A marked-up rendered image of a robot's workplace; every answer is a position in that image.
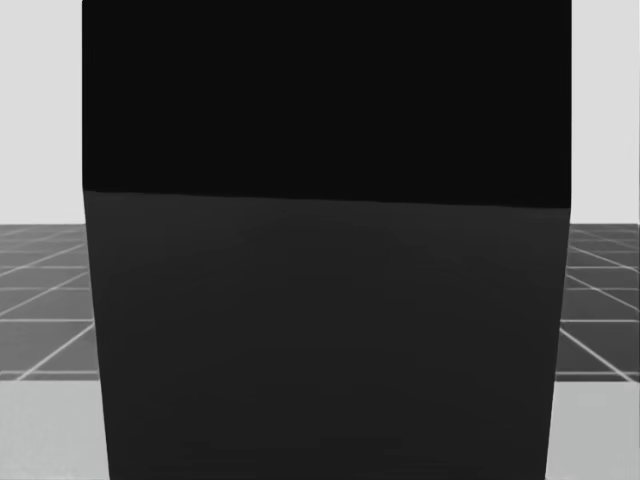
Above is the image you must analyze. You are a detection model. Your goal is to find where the black screen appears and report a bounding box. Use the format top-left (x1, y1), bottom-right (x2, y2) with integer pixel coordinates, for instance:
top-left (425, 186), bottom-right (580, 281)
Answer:
top-left (81, 0), bottom-right (573, 480)

